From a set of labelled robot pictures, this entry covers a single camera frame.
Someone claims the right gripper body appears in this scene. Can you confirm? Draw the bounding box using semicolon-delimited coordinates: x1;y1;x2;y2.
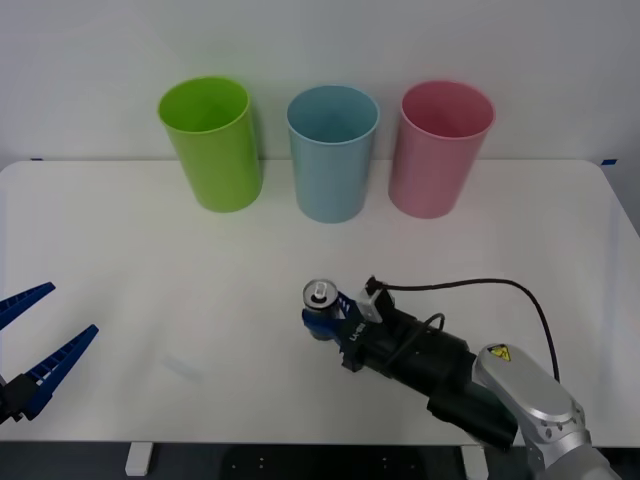
340;299;420;377

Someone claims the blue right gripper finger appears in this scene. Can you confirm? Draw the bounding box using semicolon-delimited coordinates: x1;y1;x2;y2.
333;293;358;322
301;309;347;345

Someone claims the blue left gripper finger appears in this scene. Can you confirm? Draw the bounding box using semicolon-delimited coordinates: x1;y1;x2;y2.
0;281;56;331
5;324;100;422

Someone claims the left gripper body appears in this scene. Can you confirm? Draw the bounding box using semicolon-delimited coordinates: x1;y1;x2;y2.
0;377;21;427

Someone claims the blue drink can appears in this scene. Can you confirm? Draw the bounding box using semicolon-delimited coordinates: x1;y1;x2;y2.
302;278;347;337

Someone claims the white table foot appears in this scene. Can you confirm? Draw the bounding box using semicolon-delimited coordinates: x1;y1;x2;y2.
124;442;154;477
459;444;489;480

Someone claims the pale blue plastic bin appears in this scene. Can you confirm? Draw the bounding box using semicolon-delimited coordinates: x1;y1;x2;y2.
285;84;381;224

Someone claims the pink plastic bin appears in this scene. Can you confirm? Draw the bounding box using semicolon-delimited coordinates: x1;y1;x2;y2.
387;79;497;221

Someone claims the green plastic bin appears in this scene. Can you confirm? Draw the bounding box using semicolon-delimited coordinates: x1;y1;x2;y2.
157;75;265;214

